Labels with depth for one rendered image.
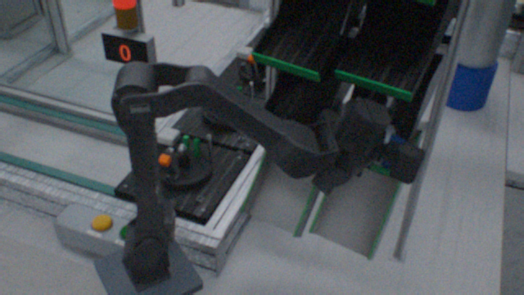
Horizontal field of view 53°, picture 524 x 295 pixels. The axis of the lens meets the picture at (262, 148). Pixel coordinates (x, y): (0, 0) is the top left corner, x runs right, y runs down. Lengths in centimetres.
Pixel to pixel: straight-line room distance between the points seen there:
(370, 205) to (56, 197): 70
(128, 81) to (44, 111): 94
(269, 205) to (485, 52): 89
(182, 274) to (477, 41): 114
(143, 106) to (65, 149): 84
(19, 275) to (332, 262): 69
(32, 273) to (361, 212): 72
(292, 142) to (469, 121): 111
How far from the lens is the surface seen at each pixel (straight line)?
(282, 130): 74
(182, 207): 119
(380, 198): 109
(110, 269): 98
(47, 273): 128
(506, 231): 178
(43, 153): 151
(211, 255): 114
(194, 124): 143
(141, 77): 69
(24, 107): 165
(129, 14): 126
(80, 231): 120
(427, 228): 137
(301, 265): 122
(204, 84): 68
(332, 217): 110
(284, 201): 112
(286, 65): 90
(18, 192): 139
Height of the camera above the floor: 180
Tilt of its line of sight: 38 degrees down
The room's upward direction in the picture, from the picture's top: 2 degrees clockwise
